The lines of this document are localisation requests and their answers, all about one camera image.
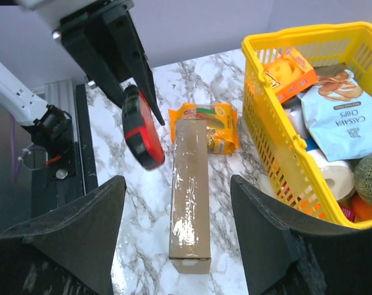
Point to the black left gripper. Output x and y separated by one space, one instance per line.
92 34

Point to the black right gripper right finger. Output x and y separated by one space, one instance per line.
285 251

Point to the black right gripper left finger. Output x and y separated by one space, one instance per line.
68 250

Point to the brown cardboard express box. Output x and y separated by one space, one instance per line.
189 242

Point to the red black utility knife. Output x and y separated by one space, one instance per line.
139 131

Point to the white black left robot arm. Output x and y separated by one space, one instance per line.
46 123

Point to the orange snack box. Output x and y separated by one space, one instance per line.
290 74

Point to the yellow plastic shopping basket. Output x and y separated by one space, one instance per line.
294 176

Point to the white toilet paper roll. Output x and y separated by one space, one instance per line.
337 174

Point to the green netted melon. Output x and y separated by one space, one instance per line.
363 179

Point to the orange gummy candy bag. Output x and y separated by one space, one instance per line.
221 120

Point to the light blue cassava chips bag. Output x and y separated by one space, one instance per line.
338 114

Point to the silver red can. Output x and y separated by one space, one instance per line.
295 115

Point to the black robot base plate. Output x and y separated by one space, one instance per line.
73 175

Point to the aluminium frame rail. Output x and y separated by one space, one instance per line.
62 95

